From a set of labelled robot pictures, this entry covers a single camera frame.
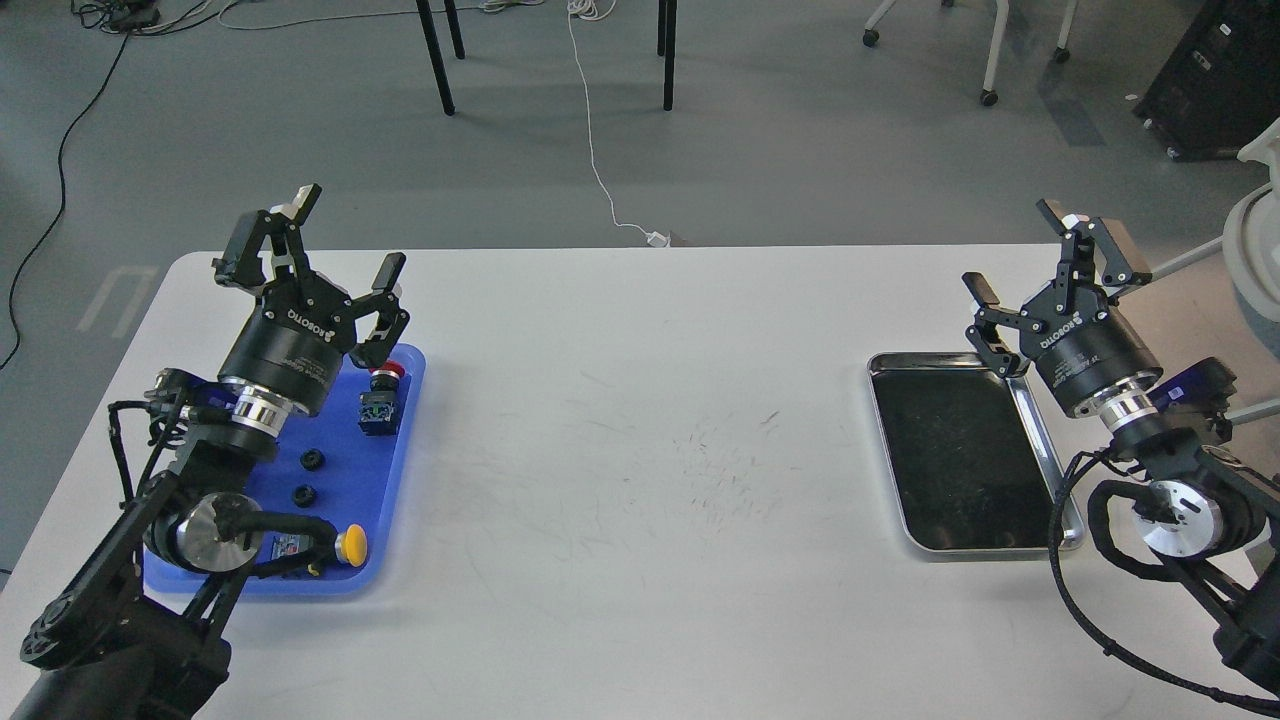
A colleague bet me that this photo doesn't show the black Robotiq gripper image left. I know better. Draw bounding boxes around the black Robotiq gripper image left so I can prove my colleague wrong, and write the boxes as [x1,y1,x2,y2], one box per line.
[212,184,410,416]

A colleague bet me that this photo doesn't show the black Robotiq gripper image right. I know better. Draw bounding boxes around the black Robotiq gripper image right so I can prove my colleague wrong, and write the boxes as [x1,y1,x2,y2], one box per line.
[963,199,1164,418]

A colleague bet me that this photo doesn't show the black gear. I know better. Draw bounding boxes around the black gear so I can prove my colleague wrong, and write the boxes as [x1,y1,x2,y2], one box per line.
[291,484,317,509]
[298,448,326,471]

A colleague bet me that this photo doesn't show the blue plastic tray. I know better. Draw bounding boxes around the blue plastic tray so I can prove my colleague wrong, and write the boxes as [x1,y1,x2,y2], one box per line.
[143,343,428,598]

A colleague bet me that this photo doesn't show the silver metal tray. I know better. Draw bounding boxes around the silver metal tray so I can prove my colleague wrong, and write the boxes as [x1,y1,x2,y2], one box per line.
[867,352,1064,560]

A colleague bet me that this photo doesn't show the red emergency stop button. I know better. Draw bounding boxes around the red emergency stop button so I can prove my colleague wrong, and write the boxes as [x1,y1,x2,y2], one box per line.
[358,361,406,436]

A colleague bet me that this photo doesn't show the white chair right edge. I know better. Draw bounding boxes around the white chair right edge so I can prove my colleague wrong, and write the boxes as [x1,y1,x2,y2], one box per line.
[1148,118,1280,427]

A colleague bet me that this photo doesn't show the white rolling chair base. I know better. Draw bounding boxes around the white rolling chair base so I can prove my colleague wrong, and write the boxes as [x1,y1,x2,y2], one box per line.
[861,0,1082,108]

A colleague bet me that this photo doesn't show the black equipment case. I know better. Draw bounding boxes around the black equipment case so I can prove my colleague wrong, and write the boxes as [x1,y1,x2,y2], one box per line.
[1133,1,1279,161]

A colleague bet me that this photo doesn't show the black table legs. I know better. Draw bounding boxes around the black table legs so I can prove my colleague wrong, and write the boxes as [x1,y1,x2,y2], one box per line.
[415,0,678,117]

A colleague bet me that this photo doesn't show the yellow push button switch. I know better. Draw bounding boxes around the yellow push button switch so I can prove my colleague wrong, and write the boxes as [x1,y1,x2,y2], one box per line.
[269,524,369,580]

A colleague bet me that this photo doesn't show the black floor cable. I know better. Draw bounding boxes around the black floor cable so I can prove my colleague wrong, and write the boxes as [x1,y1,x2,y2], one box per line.
[0,0,442,372]

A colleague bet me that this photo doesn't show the white power cable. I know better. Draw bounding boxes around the white power cable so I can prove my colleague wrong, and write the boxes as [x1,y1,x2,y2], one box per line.
[480,0,671,249]

